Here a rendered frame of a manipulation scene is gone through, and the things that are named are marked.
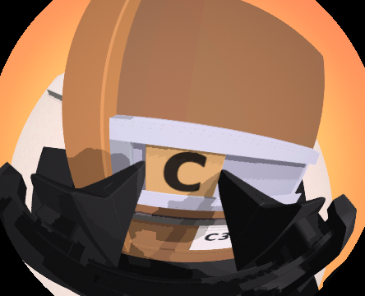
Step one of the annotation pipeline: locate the tan tile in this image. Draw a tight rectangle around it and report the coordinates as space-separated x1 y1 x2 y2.
146 144 225 197

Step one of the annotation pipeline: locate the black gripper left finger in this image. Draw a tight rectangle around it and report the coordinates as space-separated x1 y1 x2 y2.
30 161 146 267

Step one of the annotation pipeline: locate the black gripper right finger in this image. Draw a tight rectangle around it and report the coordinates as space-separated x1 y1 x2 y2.
218 169 326 272

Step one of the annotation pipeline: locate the white paper ticket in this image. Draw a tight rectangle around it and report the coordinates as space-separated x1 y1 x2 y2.
189 224 232 250

